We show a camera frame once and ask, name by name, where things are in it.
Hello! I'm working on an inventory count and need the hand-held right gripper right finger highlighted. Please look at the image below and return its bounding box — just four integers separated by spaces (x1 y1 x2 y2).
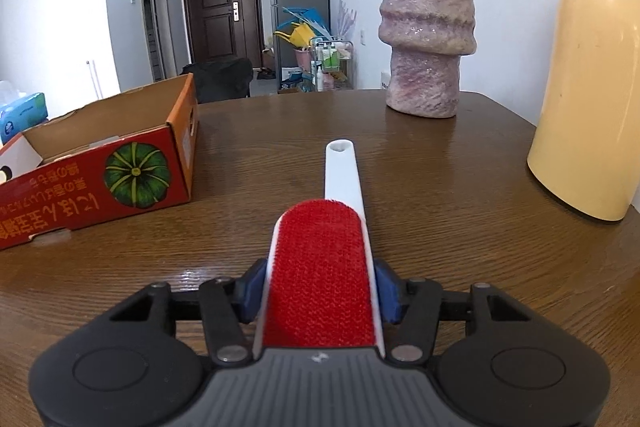
375 259 533 364

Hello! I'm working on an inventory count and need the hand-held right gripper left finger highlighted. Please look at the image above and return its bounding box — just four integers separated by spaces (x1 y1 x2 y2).
107 258 268 365

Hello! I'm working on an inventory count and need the red and white lint brush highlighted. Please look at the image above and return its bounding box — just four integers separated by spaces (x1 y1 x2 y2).
252 139 386 353

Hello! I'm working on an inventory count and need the red cardboard box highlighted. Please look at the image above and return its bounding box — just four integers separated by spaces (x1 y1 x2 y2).
0 73 200 252

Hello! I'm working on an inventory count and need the black bag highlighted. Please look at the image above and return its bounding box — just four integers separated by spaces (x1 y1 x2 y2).
181 58 254 104

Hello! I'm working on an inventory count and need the pink bucket with toys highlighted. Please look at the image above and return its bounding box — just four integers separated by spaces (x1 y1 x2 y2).
275 7 331 72

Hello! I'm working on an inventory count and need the pink stone vase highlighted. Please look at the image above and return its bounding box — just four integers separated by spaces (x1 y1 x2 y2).
378 0 476 120

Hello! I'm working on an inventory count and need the white pole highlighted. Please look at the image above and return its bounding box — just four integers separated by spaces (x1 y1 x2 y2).
87 59 104 101

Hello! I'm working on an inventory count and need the purple feather decoration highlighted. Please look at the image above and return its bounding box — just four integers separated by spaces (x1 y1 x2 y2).
332 0 358 40

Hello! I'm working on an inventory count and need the dark brown door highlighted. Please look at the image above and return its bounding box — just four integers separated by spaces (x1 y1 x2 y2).
181 0 264 75

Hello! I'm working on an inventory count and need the blue tissue pack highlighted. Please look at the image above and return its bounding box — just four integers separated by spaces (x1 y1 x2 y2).
0 93 48 145

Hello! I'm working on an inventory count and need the yellow thermos jug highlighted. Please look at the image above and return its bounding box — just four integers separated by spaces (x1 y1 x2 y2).
526 0 640 223

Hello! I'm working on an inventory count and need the wire storage cart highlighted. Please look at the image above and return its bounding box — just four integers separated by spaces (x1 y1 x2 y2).
310 38 355 92

